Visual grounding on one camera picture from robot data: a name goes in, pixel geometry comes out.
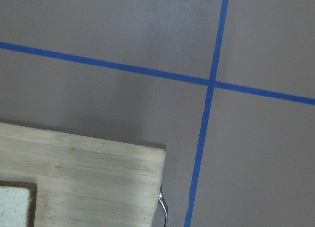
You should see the metal cutting board handle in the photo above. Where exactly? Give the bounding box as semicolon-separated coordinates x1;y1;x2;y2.
158;186;169;227

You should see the bread slice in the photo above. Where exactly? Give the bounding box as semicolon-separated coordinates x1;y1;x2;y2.
0;180;37;227

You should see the wooden cutting board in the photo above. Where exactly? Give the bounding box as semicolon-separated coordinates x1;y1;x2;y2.
0;123;165;227

